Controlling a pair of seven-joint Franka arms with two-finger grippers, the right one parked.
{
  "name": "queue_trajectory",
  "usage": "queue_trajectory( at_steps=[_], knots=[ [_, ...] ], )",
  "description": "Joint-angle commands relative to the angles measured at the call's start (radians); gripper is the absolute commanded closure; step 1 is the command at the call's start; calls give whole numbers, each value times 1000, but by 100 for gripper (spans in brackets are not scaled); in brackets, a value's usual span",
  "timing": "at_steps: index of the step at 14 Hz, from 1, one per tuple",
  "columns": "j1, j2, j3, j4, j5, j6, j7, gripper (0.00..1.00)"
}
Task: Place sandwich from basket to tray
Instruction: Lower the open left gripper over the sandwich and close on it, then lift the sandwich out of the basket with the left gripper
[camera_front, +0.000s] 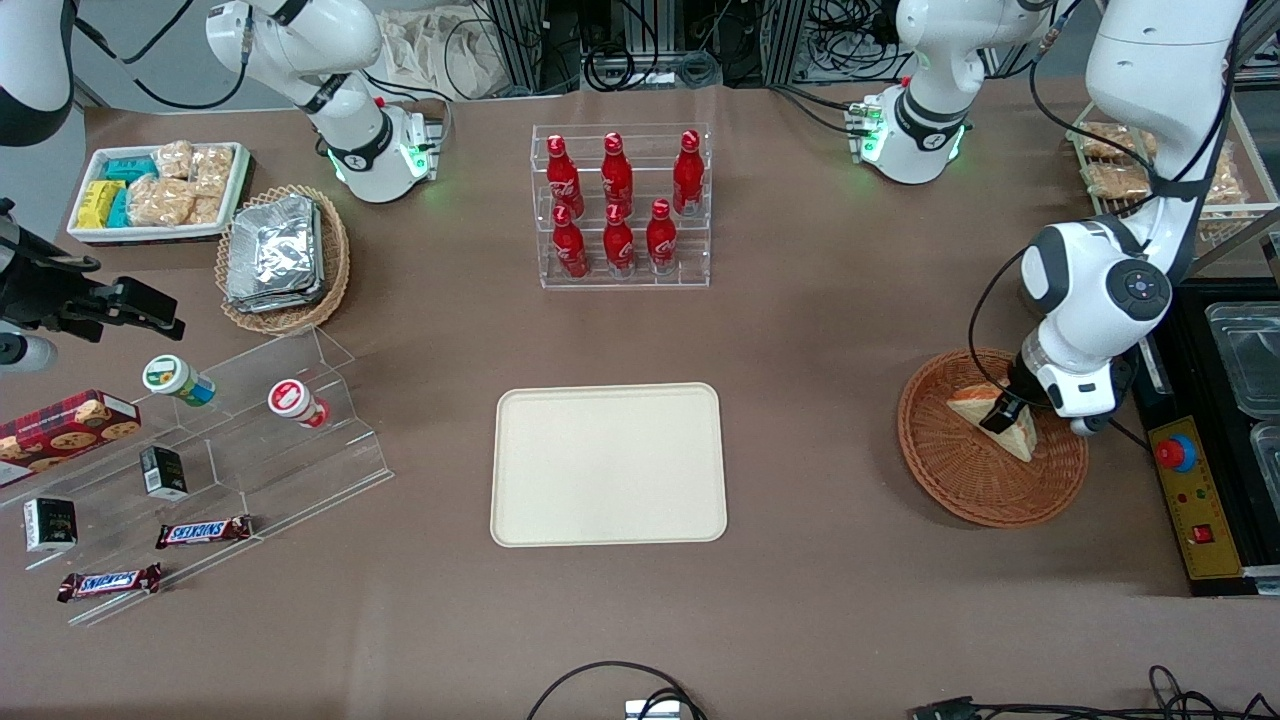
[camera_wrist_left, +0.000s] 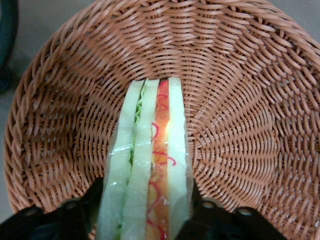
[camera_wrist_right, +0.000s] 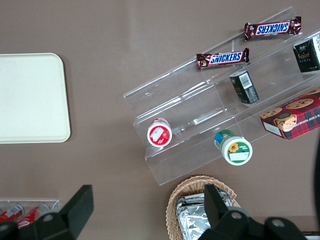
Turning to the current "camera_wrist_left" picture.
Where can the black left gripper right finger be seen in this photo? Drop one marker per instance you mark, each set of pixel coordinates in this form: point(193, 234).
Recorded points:
point(220, 222)

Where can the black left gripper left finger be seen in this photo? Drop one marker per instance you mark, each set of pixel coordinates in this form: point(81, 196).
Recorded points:
point(50, 222)

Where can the triangle sandwich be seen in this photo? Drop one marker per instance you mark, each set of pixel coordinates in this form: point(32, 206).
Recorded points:
point(142, 162)

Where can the round brown wicker basket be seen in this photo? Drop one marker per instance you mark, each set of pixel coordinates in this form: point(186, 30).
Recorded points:
point(237, 100)

